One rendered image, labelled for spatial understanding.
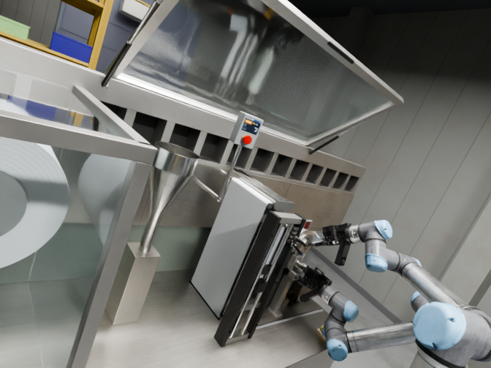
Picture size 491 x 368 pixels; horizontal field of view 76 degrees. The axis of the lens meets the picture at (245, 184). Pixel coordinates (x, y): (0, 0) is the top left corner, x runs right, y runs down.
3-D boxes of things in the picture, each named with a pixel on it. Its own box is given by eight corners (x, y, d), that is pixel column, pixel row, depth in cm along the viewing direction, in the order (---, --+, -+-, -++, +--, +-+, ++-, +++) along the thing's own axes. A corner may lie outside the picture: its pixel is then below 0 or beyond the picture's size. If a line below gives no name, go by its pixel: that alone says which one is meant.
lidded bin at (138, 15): (144, 24, 604) (148, 9, 598) (149, 23, 570) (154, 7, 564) (117, 11, 576) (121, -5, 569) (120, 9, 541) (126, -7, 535)
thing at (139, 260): (107, 333, 101) (161, 172, 89) (95, 304, 111) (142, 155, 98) (147, 325, 111) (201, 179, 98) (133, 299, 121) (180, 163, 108)
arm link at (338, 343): (472, 348, 108) (331, 369, 120) (457, 329, 119) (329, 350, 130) (463, 317, 107) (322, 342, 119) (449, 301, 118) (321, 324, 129)
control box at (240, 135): (235, 144, 97) (247, 114, 95) (229, 139, 103) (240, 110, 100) (254, 150, 100) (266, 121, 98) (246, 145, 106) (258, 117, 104)
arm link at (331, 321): (320, 342, 130) (331, 320, 128) (319, 326, 141) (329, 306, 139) (337, 350, 130) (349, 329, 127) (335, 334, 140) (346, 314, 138)
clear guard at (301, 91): (209, -46, 68) (209, -48, 68) (115, 74, 101) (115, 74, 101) (395, 101, 140) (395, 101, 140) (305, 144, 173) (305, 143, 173)
